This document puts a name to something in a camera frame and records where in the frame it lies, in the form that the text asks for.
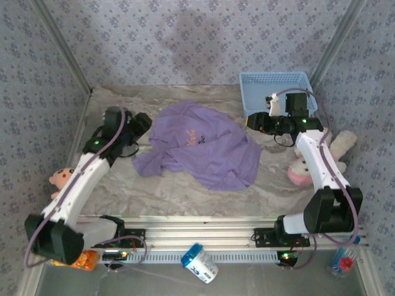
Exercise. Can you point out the light blue perforated plastic basket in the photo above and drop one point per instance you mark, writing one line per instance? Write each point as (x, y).
(259, 92)

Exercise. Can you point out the clear water bottle blue cap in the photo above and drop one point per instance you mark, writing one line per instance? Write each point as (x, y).
(342, 262)

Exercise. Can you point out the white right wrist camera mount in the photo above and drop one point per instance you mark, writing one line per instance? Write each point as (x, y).
(273, 106)

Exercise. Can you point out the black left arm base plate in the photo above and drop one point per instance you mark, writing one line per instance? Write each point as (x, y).
(135, 237)

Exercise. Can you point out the aluminium front rail frame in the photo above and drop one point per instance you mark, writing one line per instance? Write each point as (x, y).
(197, 231)

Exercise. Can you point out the aluminium corner post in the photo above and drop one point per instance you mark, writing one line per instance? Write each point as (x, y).
(64, 46)
(338, 40)

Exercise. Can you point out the white can blue lid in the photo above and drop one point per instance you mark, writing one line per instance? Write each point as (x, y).
(200, 265)

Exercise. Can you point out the orange juice bottle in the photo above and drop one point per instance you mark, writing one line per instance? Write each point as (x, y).
(88, 260)

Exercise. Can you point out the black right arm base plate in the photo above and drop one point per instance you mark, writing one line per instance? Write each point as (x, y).
(262, 237)

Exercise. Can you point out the aluminium side rail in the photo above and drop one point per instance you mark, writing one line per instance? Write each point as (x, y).
(79, 128)

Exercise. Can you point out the purple printed t-shirt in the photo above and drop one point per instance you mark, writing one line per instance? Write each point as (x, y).
(210, 154)

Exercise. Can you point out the black controller board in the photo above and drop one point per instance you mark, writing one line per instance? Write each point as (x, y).
(114, 256)
(287, 257)

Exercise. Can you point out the white bunny plush pink dress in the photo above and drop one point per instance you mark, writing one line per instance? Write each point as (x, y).
(342, 145)

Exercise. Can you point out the pink baby doll plush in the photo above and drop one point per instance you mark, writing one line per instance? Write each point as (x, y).
(61, 177)

